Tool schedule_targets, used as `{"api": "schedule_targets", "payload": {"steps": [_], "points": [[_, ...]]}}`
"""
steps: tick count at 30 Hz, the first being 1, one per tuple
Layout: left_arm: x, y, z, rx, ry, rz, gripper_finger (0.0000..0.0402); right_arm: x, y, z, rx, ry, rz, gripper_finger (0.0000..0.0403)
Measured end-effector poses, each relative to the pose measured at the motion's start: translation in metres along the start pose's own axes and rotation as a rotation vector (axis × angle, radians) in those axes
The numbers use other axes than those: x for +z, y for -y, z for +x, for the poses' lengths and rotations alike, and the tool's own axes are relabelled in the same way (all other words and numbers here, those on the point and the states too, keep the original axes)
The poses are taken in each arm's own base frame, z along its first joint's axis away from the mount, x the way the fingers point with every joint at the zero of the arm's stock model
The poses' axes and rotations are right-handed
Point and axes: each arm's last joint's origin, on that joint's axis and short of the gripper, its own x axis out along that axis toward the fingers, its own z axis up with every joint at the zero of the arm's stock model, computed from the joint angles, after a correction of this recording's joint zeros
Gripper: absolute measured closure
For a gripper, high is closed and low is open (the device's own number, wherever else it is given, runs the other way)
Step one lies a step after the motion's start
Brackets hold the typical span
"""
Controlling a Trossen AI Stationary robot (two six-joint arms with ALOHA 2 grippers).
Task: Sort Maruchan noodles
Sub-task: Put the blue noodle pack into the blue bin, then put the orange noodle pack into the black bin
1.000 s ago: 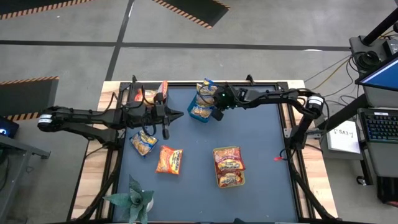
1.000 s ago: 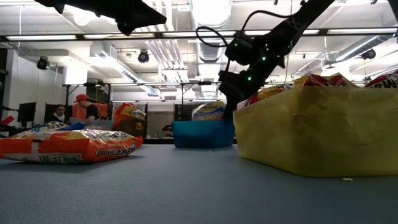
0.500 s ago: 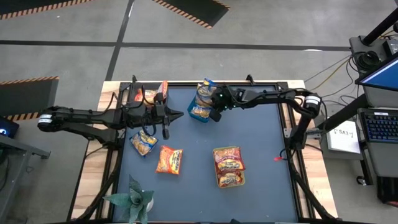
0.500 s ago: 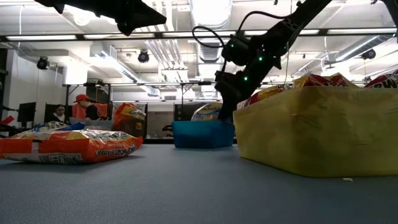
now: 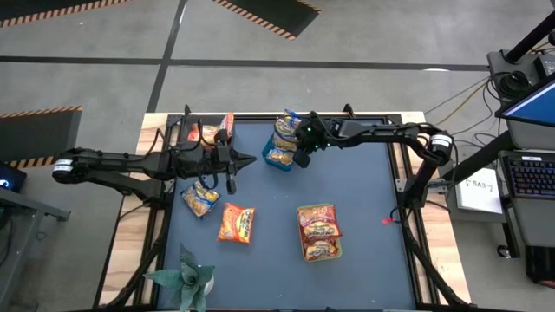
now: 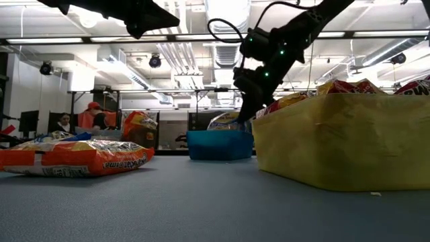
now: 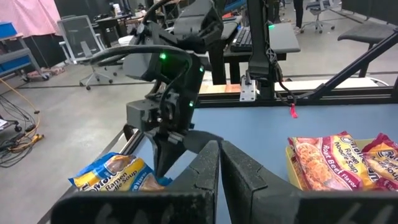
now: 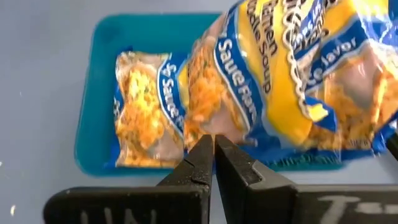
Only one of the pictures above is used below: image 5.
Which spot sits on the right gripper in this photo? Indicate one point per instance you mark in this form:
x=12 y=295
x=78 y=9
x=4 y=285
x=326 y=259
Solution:
x=314 y=132

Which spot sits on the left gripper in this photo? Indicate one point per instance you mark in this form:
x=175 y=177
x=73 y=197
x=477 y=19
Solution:
x=212 y=162

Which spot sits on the blue soy sauce ramen packet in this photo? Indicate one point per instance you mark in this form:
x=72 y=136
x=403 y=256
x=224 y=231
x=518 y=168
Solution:
x=279 y=157
x=284 y=136
x=292 y=117
x=199 y=200

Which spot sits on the orange chicken ramen packet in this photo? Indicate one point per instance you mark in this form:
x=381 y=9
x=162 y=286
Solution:
x=227 y=121
x=206 y=133
x=236 y=223

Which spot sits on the red beef ramen packet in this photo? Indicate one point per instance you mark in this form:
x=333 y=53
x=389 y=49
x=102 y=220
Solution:
x=321 y=249
x=318 y=221

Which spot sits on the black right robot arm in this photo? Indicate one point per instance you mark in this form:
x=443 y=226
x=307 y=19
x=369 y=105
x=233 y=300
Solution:
x=381 y=132

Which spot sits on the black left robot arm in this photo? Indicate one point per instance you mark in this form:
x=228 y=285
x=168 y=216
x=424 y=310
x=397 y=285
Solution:
x=108 y=167

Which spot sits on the blue plastic bin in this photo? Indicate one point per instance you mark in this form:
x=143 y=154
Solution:
x=277 y=168

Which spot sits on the orange snack bag background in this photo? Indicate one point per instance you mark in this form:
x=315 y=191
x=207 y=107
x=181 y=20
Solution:
x=190 y=132

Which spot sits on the yellow plastic bin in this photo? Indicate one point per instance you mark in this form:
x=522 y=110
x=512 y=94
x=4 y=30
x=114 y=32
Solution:
x=301 y=255

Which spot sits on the green succulent plant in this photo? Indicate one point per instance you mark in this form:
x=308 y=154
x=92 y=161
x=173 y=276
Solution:
x=188 y=277

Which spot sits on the white plant pot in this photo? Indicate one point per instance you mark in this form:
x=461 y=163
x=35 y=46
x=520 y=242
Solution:
x=210 y=286

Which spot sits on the black hazard-striped floor mat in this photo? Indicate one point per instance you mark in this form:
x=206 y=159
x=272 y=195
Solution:
x=277 y=13
x=34 y=138

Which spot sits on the wooden table board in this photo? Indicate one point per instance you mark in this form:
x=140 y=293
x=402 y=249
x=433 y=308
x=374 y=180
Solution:
x=438 y=260

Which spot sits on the white labelled box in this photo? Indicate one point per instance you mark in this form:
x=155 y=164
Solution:
x=477 y=197

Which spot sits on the black diagonal support pole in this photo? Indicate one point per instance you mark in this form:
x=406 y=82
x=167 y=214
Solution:
x=481 y=158

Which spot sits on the black backlit keyboard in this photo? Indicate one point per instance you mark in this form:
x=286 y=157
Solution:
x=531 y=175

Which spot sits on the dark device with blue light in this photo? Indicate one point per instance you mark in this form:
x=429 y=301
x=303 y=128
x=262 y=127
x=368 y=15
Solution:
x=11 y=177

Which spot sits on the monitor with blue screen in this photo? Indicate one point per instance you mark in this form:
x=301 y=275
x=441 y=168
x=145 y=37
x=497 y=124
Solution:
x=533 y=108

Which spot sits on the gray side desk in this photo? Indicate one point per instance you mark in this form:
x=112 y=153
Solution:
x=17 y=242

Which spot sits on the keyboard with laptop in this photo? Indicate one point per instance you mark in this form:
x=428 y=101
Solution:
x=533 y=221

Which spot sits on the black stand pole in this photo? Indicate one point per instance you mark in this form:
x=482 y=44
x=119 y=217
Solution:
x=531 y=39

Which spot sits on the black table frame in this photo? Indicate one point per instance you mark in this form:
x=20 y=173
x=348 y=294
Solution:
x=256 y=118

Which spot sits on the silver metal bracket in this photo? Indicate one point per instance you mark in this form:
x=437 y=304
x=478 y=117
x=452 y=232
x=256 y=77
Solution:
x=438 y=185

